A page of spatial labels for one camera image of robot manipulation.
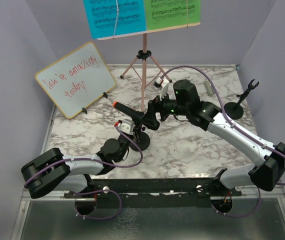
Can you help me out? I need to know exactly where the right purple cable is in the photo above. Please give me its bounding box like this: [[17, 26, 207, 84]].
[[161, 65, 285, 218]]

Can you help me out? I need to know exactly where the blue sheet music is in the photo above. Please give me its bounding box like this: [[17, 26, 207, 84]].
[[83, 0, 147, 39]]

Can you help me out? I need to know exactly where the purple cable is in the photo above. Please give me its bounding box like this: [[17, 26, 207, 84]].
[[161, 65, 285, 218], [23, 124, 144, 221]]

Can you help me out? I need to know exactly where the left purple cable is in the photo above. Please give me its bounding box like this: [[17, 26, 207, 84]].
[[23, 124, 144, 221]]

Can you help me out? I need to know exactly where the grey eraser block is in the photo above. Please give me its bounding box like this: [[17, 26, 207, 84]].
[[203, 81, 214, 97]]

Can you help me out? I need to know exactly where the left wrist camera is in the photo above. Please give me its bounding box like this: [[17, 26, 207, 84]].
[[115, 119, 135, 135]]

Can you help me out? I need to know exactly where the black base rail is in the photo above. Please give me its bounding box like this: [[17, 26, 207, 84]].
[[64, 174, 243, 208]]

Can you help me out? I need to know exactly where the green sheet music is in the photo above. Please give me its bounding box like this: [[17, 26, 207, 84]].
[[144, 0, 201, 31]]

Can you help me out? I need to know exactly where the yellow framed whiteboard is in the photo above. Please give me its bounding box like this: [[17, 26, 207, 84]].
[[35, 42, 116, 119]]

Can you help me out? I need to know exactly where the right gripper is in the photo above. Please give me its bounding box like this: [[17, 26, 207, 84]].
[[139, 88, 189, 127]]

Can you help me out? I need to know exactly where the black mic stand front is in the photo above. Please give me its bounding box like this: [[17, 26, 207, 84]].
[[224, 79, 260, 120]]

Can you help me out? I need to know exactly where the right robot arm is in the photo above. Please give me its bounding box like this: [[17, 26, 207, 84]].
[[142, 78, 285, 196]]

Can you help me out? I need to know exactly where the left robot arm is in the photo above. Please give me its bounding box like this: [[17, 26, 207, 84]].
[[20, 119, 151, 199]]

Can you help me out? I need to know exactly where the black microphone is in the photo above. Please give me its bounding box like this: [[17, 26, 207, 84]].
[[113, 101, 144, 121]]

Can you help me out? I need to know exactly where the pink music stand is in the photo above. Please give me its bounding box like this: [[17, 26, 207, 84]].
[[98, 22, 201, 111]]

